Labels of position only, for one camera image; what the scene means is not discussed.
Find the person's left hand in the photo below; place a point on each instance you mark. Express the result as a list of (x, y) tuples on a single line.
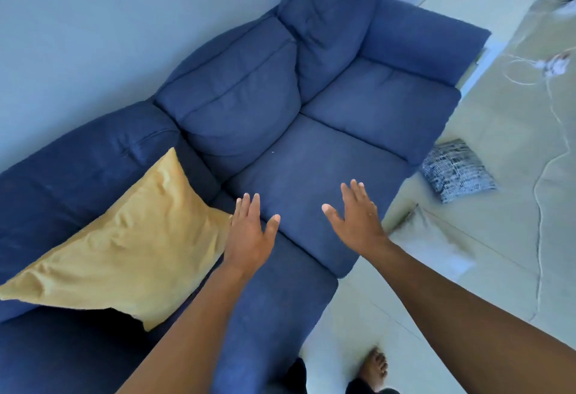
[(247, 238)]

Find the person's right hand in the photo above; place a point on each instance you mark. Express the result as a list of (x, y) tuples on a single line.
[(360, 225)]

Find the person's right thumb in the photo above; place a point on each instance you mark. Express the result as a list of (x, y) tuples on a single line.
[(332, 216)]

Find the person's left thumb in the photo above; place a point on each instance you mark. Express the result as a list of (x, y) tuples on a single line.
[(272, 226)]

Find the person's right middle finger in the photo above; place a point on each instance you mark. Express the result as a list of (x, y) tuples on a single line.
[(357, 193)]

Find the person's left middle finger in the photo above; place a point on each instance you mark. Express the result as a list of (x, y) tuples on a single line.
[(245, 208)]

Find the person's left forearm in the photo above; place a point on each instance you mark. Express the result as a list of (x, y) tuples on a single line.
[(193, 339)]

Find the person's right forearm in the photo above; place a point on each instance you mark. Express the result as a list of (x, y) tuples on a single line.
[(463, 335)]

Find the blue seat cushion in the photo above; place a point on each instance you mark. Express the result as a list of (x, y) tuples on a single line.
[(279, 317), (382, 108), (306, 168)]

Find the black white patterned pillow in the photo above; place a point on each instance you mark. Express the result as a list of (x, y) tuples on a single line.
[(456, 171)]

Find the wide blue back cushion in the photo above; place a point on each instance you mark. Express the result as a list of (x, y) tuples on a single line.
[(234, 101)]

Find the yellow throw pillow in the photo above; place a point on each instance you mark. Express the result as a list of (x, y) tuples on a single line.
[(135, 245)]

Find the person's black trousers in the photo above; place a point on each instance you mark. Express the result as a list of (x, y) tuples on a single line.
[(294, 378)]

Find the person's bare foot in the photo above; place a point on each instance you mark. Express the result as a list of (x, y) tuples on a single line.
[(374, 369)]

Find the blue fabric sofa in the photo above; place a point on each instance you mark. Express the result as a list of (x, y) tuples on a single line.
[(85, 168)]

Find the tall blue back cushion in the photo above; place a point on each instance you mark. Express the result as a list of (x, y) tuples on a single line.
[(328, 20)]

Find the white plug adapter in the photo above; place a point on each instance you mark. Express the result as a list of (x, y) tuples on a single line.
[(556, 65)]

